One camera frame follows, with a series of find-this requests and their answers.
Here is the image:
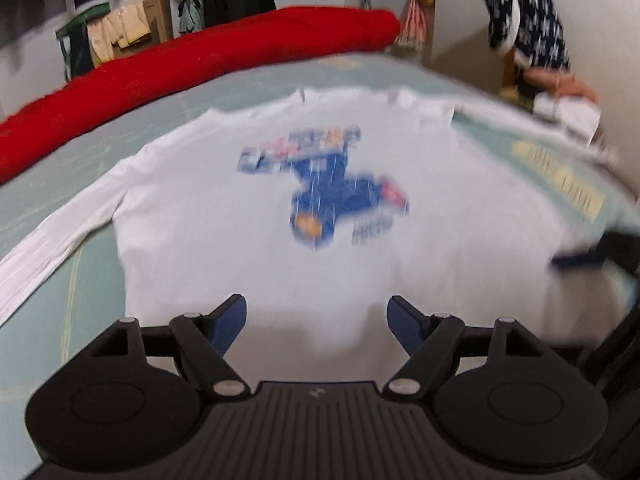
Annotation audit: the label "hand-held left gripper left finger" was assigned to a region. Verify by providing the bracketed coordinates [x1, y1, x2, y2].
[82, 294, 252, 403]

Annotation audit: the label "pink folded cloth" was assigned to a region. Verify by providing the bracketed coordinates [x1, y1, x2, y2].
[520, 67, 598, 103]

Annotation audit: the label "pink patterned curtain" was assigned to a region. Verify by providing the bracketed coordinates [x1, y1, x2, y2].
[395, 0, 438, 53]

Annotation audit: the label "navy star-print garment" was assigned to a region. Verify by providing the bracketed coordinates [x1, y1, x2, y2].
[481, 0, 571, 68]

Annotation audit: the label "yellow clothes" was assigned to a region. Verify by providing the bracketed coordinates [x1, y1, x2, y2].
[87, 2, 151, 63]

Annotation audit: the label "white printed sweatshirt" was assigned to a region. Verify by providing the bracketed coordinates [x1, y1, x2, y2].
[0, 87, 623, 386]

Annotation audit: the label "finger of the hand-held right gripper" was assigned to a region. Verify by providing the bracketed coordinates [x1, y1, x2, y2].
[551, 230, 640, 273]

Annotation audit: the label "pale green hanging garment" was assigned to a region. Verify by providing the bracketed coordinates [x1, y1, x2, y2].
[177, 0, 203, 36]

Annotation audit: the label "cardboard box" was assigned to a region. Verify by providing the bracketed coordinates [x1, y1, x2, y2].
[142, 0, 173, 43]

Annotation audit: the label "red quilt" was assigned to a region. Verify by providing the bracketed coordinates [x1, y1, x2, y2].
[0, 6, 401, 186]

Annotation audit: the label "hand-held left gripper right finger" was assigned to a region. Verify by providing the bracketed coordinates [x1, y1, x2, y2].
[382, 295, 551, 403]

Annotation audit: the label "wooden chair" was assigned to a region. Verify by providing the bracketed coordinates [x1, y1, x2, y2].
[500, 52, 526, 98]

